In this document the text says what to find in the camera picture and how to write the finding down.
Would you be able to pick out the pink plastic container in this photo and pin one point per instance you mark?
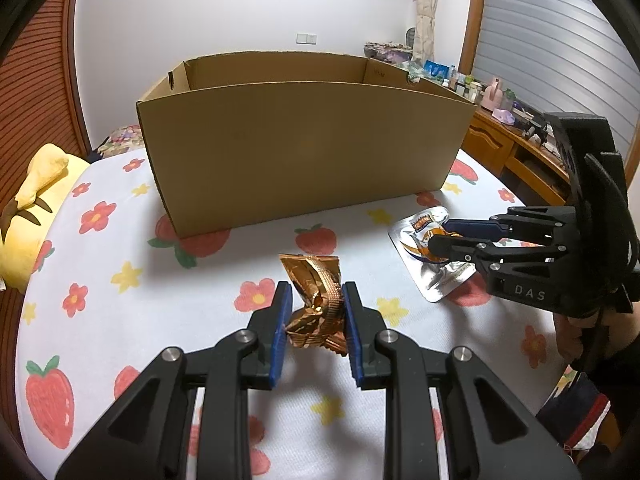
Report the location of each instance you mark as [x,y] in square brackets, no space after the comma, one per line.
[492,95]

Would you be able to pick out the floral patterned clothing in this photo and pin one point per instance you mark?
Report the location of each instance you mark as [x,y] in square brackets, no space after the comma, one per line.
[575,400]

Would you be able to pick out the person's right hand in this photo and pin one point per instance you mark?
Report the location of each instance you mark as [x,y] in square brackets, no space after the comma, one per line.
[567,335]

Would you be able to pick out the yellow plush toy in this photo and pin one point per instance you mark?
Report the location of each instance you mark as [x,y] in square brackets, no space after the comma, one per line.
[30,220]

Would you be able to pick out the brown slatted wooden wardrobe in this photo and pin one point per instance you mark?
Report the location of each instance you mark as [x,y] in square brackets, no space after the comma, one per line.
[40,85]

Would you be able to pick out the floral patterned pillow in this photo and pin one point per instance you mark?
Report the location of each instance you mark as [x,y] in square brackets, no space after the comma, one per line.
[120,137]

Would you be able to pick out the cardboard box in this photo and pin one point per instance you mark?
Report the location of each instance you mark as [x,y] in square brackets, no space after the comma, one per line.
[300,160]

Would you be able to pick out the white wall switch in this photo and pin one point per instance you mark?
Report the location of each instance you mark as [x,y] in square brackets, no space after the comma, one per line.
[306,38]

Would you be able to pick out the wooden frame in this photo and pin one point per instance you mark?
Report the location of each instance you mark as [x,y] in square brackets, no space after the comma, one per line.
[472,10]

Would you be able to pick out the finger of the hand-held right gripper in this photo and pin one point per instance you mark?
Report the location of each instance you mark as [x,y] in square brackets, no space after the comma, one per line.
[525,217]
[460,249]

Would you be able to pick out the person's right forearm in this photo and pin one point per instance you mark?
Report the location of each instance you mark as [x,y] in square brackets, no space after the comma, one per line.
[625,340]

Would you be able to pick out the beige curtain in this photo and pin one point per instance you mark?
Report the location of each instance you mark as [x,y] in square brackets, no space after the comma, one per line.
[425,10]

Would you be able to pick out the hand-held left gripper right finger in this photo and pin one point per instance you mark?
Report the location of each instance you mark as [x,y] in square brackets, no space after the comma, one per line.
[354,335]

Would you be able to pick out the white slatted shutter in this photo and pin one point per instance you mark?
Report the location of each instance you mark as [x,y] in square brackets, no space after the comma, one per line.
[550,35]

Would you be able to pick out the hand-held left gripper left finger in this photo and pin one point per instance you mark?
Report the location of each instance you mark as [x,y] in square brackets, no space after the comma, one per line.
[280,335]

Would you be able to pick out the cluster of small bottles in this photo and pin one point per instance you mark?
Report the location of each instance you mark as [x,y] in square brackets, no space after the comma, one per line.
[467,87]

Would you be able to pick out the blue white box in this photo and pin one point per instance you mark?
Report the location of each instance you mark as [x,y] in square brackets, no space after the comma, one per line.
[436,68]

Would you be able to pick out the floral storage box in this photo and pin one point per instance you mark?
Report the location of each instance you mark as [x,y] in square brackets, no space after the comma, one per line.
[387,52]

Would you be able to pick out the wooden desk with clutter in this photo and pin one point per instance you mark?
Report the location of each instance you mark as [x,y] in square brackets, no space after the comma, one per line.
[490,145]

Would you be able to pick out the gold foil snack packet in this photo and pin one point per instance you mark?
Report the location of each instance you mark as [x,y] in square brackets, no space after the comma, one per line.
[312,305]

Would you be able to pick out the silver orange snack packet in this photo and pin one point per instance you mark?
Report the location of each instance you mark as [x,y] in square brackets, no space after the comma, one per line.
[440,280]

